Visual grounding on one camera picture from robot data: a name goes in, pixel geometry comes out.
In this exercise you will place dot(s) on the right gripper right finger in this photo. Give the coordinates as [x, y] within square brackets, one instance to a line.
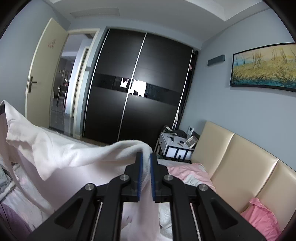
[198, 213]

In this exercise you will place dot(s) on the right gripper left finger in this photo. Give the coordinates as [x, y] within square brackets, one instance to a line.
[94, 212]

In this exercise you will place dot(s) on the cream white sweatshirt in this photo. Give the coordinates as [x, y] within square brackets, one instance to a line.
[49, 151]

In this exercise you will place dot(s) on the pink cloud-print pillow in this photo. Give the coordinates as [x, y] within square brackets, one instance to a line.
[192, 174]

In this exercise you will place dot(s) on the beige padded headboard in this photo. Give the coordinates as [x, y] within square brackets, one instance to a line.
[240, 170]

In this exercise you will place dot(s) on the plain pink pillow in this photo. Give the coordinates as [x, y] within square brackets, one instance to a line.
[262, 218]

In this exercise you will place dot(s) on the white black bedside table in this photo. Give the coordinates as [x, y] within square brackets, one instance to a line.
[176, 145]

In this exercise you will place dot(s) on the purple fluffy garment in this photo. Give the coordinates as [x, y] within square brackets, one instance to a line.
[15, 223]

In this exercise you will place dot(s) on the black sliding wardrobe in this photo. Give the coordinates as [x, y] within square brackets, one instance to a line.
[137, 87]

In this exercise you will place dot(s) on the beige room door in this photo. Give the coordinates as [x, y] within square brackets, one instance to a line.
[42, 73]

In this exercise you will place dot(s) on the framed landscape painting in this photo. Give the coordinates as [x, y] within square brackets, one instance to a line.
[271, 66]

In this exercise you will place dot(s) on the grey wall lamp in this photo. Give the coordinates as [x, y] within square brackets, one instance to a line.
[216, 60]

